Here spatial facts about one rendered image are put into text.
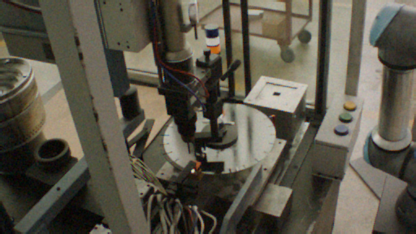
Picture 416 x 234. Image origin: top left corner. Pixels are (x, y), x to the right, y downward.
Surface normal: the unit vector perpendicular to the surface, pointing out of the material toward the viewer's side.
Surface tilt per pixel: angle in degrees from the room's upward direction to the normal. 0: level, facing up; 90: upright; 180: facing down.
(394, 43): 99
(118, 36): 90
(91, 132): 90
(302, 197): 0
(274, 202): 0
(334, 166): 90
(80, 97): 90
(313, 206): 0
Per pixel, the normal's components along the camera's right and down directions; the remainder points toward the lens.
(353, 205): -0.08, -0.80
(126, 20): -0.44, 0.56
